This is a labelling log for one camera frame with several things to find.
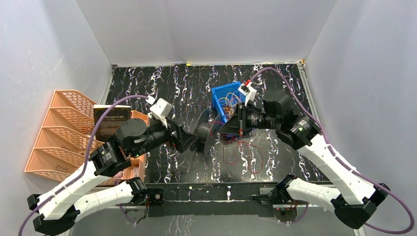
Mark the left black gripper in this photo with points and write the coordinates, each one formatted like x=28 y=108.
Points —
x=177 y=134

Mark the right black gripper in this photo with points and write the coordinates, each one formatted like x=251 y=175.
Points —
x=238 y=127

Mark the black cable spool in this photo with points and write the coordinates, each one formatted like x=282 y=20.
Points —
x=206 y=129

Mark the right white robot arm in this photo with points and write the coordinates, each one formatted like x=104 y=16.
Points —
x=352 y=199

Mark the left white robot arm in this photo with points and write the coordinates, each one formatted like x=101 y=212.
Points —
x=70 y=201

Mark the dark book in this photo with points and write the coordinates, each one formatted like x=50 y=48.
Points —
x=112 y=121

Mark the orange compartment organizer tray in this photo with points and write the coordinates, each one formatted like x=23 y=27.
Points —
x=138 y=164

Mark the blue plastic bin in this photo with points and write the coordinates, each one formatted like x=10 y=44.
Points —
x=228 y=102

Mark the orange mesh file rack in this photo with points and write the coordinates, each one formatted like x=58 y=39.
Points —
x=61 y=143

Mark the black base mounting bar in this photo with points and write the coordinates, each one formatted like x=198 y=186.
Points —
x=230 y=198

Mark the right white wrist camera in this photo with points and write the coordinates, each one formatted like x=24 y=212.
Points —
x=248 y=91

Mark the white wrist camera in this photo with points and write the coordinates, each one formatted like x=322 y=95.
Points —
x=248 y=91
x=159 y=109

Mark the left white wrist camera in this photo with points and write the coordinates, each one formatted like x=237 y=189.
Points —
x=159 y=109

